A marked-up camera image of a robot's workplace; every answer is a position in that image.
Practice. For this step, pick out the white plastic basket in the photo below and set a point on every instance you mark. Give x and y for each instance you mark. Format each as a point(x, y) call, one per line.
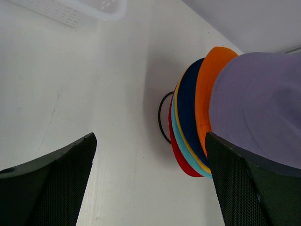
point(76, 13)

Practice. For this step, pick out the blue bucket hat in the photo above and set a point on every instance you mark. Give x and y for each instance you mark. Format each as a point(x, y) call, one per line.
point(186, 110)

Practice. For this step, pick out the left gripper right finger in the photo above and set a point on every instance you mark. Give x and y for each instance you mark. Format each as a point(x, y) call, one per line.
point(253, 190)

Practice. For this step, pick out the yellow bucket hat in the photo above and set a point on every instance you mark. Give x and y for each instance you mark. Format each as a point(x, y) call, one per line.
point(184, 123)

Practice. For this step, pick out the black wire hat stand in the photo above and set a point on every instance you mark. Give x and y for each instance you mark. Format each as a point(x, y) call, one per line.
point(159, 116)

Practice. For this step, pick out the red bucket hat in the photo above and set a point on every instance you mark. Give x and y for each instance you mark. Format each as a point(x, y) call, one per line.
point(177, 153)

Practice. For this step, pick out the lavender bucket hat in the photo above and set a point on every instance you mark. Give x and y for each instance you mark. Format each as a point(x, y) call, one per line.
point(256, 105)

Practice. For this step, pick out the orange bucket hat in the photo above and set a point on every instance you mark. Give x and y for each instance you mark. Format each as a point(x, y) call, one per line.
point(212, 65)

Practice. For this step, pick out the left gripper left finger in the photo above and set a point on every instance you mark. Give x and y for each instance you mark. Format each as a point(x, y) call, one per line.
point(47, 191)

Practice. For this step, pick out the teal bucket hat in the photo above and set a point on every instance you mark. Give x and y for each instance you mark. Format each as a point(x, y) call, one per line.
point(184, 147)

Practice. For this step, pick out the right aluminium frame post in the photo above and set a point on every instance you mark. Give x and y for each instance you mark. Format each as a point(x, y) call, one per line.
point(292, 50)

